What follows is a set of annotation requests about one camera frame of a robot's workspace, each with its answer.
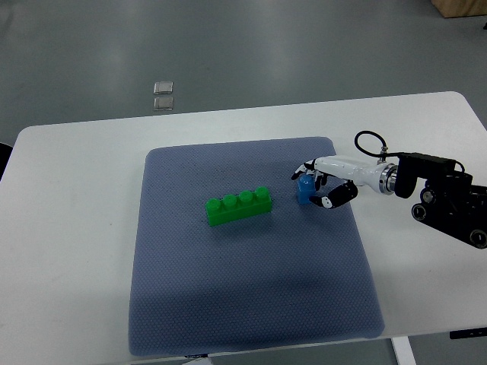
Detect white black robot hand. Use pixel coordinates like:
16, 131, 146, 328
291, 156, 398, 209

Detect small blue block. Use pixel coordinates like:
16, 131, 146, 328
296, 174, 316, 205

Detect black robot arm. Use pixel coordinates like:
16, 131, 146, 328
394, 152, 486, 249

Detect long green block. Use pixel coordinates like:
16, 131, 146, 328
205, 186, 272, 227

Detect blue-grey textured mat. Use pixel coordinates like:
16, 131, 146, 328
129, 137, 384, 357

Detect white table leg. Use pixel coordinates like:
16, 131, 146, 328
391, 336, 416, 365

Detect wooden box corner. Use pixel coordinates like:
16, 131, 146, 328
431, 0, 486, 18

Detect black table control panel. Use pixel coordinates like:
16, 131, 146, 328
449, 328, 487, 340

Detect lower metal floor plate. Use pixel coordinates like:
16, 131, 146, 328
153, 97, 174, 111

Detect metal floor plate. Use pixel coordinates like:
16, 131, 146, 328
153, 97, 174, 111
153, 81, 173, 95

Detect upper metal floor plate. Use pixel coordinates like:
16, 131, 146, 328
153, 81, 173, 95

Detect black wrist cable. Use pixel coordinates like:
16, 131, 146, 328
354, 131, 400, 157

